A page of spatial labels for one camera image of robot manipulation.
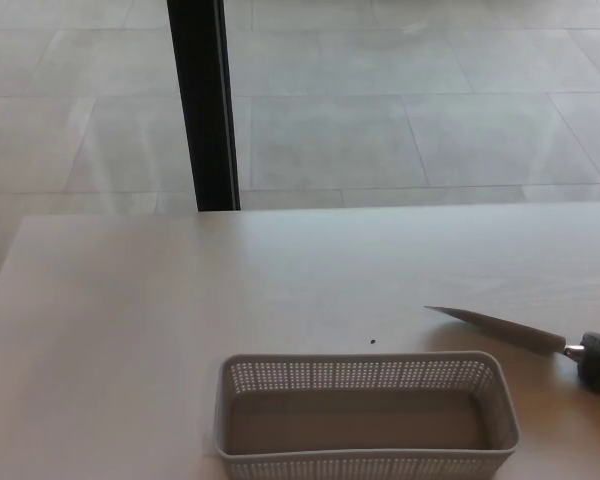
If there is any black vertical frame post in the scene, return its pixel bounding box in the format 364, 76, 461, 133
166, 0, 242, 211

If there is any grey perforated plastic basket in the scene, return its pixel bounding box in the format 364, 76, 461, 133
212, 351, 522, 480

